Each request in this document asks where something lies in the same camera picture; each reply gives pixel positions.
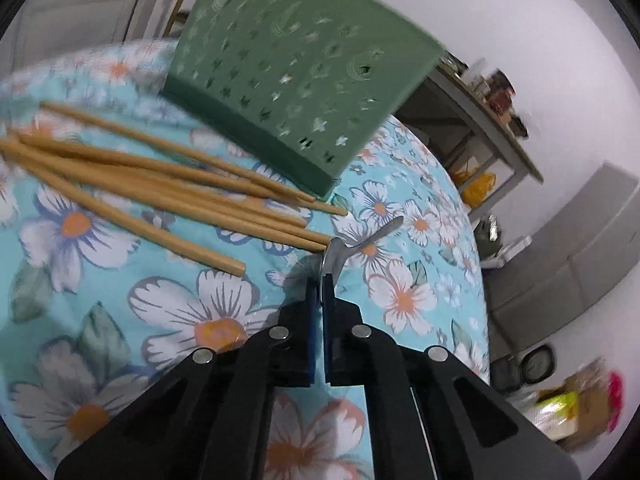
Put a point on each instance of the yellow plastic bag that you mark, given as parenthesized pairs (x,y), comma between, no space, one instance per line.
(475,194)

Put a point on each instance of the cardboard box with bags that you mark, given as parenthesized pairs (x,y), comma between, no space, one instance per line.
(587,405)

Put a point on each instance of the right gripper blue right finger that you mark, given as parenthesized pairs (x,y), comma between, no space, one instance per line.
(327,304)

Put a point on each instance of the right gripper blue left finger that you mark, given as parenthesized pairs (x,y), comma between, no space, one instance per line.
(311,324)

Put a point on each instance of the floral blue tablecloth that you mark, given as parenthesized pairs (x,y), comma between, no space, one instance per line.
(91,315)

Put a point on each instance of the black rice cooker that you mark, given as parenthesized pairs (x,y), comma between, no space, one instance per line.
(510,373)

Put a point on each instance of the green perforated utensil basket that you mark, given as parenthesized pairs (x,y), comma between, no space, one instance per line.
(300,84)

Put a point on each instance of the wooden chopstick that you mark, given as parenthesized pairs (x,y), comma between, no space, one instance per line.
(56,178)
(278,233)
(171,169)
(166,146)
(150,191)

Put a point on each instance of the grey refrigerator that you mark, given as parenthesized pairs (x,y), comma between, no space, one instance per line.
(573,261)

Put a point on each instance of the metal spoon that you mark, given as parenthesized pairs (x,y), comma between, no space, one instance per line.
(337,253)

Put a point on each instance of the grey long desk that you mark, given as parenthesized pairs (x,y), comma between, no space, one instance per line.
(443,101)

